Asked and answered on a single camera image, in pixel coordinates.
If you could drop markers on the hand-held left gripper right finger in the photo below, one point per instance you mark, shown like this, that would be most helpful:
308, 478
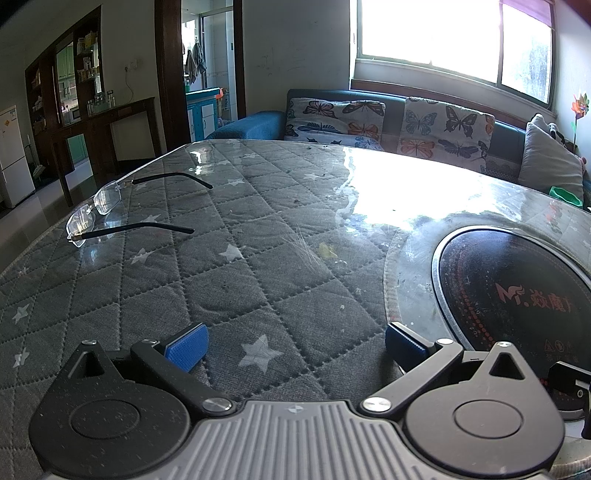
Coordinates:
406, 344

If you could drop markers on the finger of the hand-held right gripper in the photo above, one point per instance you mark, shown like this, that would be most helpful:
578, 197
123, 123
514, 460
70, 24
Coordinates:
570, 374

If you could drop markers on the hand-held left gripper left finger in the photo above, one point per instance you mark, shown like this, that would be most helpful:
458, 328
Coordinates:
187, 347

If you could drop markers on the black round induction cooker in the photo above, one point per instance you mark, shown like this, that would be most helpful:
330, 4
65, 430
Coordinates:
498, 277

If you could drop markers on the rimless eyeglasses with black temples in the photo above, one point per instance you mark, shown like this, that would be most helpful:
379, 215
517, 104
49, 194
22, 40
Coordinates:
107, 199

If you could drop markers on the green plastic container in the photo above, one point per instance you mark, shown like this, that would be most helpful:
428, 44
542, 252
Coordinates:
564, 194

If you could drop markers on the butterfly print cushion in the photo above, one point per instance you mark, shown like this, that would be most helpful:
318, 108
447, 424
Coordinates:
443, 134
332, 120

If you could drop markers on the grey pillow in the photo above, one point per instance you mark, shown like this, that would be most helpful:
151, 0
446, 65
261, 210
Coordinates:
547, 161

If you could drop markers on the teal cabinet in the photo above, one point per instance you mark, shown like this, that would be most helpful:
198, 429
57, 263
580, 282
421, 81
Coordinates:
201, 115

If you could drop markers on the blue sofa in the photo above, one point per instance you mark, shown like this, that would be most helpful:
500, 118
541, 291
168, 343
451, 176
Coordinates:
258, 124

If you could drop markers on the dark wooden sideboard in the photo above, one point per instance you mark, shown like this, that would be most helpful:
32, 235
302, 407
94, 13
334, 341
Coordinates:
129, 115

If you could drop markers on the white refrigerator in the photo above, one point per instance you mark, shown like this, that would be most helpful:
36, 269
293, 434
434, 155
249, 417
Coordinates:
14, 157

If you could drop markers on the row of glass jars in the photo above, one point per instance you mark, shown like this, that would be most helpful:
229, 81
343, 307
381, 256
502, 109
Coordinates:
99, 104

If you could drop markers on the colourful pinwheel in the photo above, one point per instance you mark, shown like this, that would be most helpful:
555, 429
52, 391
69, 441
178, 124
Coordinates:
581, 108

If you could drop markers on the hanging grey cloths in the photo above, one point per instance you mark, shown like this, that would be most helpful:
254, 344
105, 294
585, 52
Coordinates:
197, 62

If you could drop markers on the dark wooden shelf cabinet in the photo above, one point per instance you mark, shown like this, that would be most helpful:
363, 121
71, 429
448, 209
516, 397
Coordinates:
48, 92

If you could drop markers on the window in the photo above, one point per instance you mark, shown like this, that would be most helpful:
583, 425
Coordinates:
425, 32

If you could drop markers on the purple curtain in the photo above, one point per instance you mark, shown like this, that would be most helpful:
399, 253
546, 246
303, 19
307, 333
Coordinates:
531, 10

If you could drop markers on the dark wooden door frame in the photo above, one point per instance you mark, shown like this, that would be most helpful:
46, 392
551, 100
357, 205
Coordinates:
168, 69

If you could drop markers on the white wall socket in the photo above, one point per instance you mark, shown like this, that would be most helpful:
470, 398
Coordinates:
131, 65

